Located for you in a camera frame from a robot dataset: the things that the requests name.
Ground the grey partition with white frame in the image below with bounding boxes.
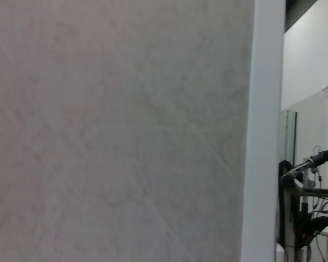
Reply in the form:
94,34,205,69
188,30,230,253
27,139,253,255
0,0,286,262

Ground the aluminium profile post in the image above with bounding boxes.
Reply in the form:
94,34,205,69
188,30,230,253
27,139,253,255
278,110,298,246

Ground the tangled cable bundle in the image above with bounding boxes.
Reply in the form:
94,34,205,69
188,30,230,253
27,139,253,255
295,198,328,262

